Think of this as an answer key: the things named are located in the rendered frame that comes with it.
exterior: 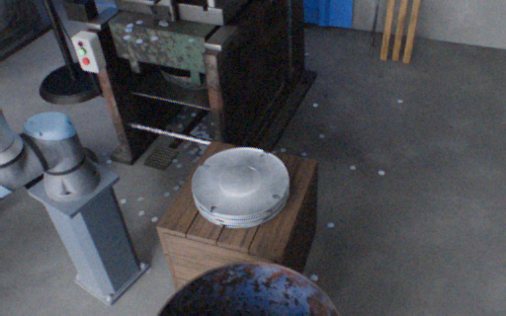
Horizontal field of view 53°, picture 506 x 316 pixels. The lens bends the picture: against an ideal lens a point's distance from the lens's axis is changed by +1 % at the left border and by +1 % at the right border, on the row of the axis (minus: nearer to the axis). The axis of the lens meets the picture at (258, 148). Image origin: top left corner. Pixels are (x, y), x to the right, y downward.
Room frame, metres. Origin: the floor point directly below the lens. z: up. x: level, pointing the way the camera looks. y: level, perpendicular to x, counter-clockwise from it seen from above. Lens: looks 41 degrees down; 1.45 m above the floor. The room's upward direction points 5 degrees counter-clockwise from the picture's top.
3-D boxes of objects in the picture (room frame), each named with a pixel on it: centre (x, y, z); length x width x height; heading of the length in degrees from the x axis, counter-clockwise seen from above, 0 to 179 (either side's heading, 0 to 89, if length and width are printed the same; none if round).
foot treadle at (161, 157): (1.69, 0.28, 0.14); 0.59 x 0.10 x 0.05; 154
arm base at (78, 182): (1.06, 0.54, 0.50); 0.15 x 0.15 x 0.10
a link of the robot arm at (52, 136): (1.06, 0.55, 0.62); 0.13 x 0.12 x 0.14; 135
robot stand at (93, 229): (1.06, 0.54, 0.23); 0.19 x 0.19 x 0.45; 52
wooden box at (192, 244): (1.07, 0.06, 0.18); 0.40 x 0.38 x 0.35; 158
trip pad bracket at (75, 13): (1.74, 0.60, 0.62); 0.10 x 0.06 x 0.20; 64
